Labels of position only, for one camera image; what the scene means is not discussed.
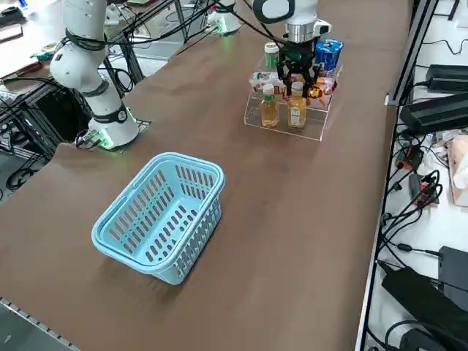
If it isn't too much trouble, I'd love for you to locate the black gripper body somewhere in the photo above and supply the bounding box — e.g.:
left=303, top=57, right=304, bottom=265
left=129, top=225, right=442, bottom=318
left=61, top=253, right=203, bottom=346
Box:
left=280, top=39, right=316, bottom=72

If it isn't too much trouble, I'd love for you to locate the juice bottle with white cap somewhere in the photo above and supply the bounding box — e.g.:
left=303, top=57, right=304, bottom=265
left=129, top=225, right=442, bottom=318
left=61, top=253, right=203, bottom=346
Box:
left=260, top=83, right=281, bottom=129
left=286, top=80, right=308, bottom=129

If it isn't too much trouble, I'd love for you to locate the clear acrylic tiered shelf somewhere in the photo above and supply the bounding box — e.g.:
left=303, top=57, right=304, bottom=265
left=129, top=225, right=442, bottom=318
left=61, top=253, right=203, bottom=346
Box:
left=244, top=54, right=345, bottom=143

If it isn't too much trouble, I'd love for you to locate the light blue plastic basket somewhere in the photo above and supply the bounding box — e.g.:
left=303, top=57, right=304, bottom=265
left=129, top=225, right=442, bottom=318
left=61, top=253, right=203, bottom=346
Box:
left=91, top=151, right=226, bottom=286

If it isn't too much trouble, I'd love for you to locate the red and yellow snack packet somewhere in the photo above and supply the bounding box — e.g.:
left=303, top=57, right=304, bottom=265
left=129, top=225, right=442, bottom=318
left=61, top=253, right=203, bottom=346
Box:
left=283, top=72, right=337, bottom=107

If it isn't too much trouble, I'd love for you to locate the white snack packet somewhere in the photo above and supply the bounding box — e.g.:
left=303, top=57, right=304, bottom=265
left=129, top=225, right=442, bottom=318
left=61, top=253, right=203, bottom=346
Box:
left=249, top=71, right=284, bottom=92

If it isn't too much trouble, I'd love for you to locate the green and white canister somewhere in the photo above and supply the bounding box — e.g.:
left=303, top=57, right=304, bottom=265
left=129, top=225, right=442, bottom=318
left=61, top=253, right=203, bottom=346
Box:
left=263, top=41, right=282, bottom=69

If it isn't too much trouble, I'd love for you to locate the blue cookie cup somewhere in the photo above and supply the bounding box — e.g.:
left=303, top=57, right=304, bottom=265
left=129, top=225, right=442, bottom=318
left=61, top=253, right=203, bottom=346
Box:
left=314, top=39, right=345, bottom=72

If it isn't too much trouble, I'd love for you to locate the orange and black connector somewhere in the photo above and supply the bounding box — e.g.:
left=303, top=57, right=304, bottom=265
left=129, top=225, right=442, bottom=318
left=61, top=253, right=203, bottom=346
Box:
left=409, top=171, right=443, bottom=208
left=396, top=145, right=425, bottom=171

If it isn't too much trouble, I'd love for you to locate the long black power supply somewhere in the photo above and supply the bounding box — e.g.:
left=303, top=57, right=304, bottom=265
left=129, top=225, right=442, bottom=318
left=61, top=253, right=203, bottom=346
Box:
left=399, top=93, right=468, bottom=132

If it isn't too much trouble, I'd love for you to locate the black power supply brick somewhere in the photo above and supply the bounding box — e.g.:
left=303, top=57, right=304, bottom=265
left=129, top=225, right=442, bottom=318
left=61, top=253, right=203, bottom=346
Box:
left=426, top=64, right=468, bottom=94

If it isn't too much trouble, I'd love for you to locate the white background device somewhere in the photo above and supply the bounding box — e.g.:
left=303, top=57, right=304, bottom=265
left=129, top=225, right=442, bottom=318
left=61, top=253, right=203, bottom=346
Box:
left=105, top=2, right=121, bottom=27

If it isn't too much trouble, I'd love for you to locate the black cabinet box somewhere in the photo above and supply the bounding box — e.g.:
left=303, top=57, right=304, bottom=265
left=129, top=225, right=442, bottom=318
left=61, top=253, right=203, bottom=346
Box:
left=36, top=87, right=92, bottom=143

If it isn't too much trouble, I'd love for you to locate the black flat box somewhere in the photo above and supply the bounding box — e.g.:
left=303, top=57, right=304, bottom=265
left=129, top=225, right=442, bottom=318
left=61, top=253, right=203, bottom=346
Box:
left=437, top=245, right=468, bottom=304

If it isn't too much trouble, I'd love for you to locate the large black power adapter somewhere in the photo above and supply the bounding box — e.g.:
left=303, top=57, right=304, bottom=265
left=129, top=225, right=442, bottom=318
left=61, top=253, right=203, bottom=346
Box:
left=382, top=266, right=468, bottom=344

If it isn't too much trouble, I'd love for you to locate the green and white packet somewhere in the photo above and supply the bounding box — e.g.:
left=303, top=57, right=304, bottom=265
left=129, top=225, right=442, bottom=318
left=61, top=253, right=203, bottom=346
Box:
left=31, top=42, right=61, bottom=61

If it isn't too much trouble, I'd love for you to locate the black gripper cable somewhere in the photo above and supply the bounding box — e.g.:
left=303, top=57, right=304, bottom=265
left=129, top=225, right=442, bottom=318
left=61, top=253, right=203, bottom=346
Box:
left=210, top=0, right=293, bottom=44

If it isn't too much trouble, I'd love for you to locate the aluminium frame post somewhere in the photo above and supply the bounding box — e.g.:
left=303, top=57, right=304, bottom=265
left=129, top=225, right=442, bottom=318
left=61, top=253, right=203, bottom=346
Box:
left=385, top=0, right=439, bottom=107

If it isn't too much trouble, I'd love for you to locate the black frame leg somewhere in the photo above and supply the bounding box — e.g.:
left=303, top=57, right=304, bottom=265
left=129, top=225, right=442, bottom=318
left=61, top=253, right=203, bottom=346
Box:
left=115, top=34, right=146, bottom=87

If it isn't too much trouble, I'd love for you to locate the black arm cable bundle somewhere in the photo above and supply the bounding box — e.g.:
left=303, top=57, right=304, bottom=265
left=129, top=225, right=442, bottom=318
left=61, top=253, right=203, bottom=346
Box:
left=64, top=28, right=109, bottom=51

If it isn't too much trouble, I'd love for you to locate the aluminium table edge rail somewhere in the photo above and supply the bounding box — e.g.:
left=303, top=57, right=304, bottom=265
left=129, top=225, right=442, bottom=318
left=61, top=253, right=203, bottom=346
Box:
left=0, top=295, right=80, bottom=351

